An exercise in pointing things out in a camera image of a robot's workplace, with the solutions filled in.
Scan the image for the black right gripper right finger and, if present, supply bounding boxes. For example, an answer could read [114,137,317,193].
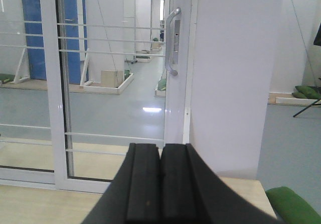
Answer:
[161,144,279,223]

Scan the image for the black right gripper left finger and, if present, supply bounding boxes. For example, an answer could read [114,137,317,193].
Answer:
[83,143,161,223]

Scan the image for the white framed sliding glass door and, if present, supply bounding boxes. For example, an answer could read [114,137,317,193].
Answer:
[47,0,191,192]

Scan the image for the grey metal door handle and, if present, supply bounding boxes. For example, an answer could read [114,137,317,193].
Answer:
[165,7,181,76]

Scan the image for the green cushion near platform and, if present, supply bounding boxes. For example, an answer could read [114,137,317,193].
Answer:
[265,186,320,223]

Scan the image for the black tripod leg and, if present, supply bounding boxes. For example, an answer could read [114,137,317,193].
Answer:
[293,98,320,118]

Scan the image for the green cushions by wall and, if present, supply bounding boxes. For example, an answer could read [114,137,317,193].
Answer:
[292,85,320,99]

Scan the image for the white wall panel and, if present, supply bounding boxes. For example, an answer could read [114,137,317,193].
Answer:
[190,0,282,179]

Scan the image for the white door frame post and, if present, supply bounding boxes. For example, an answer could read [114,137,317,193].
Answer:
[182,0,198,144]

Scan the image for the blue wall panel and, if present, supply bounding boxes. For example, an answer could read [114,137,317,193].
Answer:
[22,0,82,84]

